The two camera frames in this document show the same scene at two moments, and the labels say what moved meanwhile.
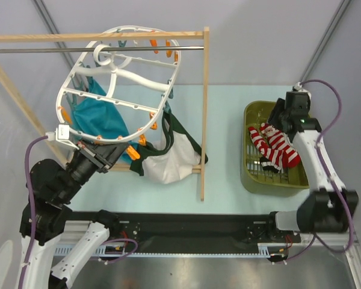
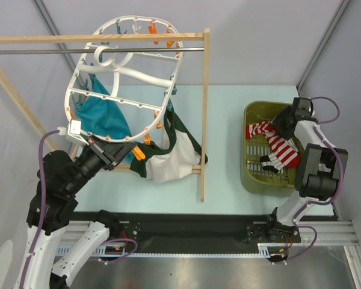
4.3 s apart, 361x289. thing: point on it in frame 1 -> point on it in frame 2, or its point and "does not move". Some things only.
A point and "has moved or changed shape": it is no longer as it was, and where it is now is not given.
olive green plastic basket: x=255 y=179 does not move
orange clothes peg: x=154 y=43 -> x=152 y=29
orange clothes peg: x=154 y=126 has moved or changed shape
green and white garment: x=173 y=157 does not move
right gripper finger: x=274 y=115 -> x=284 y=119
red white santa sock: x=259 y=141 -> x=274 y=162
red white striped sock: x=278 y=141 has moved or changed shape
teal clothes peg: x=120 y=43 -> x=118 y=28
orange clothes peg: x=168 y=52 -> x=169 y=43
